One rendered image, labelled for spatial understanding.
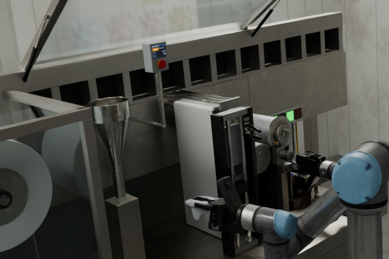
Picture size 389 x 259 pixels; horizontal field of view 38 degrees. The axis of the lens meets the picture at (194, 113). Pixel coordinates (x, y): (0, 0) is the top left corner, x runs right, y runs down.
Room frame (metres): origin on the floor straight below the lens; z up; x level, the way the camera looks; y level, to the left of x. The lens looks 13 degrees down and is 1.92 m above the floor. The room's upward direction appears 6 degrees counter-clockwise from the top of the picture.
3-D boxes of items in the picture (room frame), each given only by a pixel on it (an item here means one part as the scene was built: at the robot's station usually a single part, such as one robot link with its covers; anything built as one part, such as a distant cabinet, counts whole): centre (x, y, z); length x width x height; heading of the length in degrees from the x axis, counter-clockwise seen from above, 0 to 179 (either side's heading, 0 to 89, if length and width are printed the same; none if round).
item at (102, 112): (1.92, 0.29, 1.50); 0.14 x 0.14 x 0.06
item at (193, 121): (2.20, 0.02, 1.17); 0.34 x 0.05 x 0.54; 38
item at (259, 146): (2.31, -0.17, 1.17); 0.26 x 0.12 x 0.12; 38
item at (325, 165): (2.16, -0.51, 1.11); 0.08 x 0.05 x 0.08; 128
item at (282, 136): (2.27, -0.35, 1.25); 0.07 x 0.02 x 0.07; 128
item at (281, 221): (1.50, -0.20, 1.21); 0.11 x 0.08 x 0.09; 51
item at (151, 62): (1.97, 0.11, 1.66); 0.07 x 0.07 x 0.10; 38
